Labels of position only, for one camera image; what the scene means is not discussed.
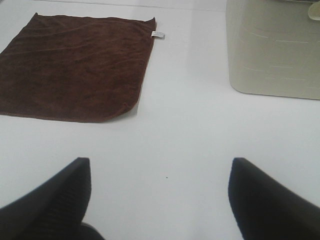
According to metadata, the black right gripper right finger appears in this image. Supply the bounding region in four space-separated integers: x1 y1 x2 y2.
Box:
228 157 320 240

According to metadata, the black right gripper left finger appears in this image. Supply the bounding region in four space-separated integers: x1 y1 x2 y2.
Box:
0 157 103 240

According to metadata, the brown towel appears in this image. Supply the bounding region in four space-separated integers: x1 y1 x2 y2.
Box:
0 14 157 123

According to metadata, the beige plastic bin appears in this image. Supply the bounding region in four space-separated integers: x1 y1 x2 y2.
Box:
225 0 320 100

